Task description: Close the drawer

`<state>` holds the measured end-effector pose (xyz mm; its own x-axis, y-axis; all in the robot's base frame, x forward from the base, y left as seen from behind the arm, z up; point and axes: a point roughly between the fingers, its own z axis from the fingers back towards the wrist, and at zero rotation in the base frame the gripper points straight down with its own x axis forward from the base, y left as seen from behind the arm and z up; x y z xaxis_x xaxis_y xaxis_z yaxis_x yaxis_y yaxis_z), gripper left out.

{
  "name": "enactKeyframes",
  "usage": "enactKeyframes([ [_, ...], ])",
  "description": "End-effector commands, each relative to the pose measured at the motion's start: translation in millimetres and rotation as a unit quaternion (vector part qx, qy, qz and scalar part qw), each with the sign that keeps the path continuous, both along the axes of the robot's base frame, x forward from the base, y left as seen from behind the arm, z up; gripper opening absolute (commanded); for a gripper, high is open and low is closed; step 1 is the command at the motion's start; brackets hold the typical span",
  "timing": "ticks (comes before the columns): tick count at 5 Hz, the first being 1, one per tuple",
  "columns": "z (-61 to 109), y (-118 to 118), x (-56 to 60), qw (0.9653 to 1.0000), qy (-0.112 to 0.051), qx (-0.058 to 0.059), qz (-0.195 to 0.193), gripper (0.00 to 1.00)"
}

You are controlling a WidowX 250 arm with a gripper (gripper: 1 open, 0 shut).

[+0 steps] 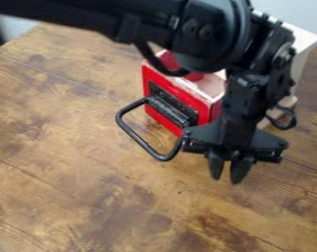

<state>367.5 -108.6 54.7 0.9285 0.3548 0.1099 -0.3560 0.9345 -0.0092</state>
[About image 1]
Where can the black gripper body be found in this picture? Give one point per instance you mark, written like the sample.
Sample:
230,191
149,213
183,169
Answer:
232,136

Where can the white wooden drawer cabinet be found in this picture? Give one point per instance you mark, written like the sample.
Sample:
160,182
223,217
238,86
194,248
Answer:
303,44

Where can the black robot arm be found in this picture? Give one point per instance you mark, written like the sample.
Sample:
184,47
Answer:
198,36

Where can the red drawer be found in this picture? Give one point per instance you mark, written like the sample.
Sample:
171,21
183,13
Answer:
185,101

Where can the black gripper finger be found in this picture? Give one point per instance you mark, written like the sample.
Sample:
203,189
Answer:
240,166
215,165

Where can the black metal drawer handle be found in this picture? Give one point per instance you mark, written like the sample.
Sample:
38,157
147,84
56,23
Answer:
141,138

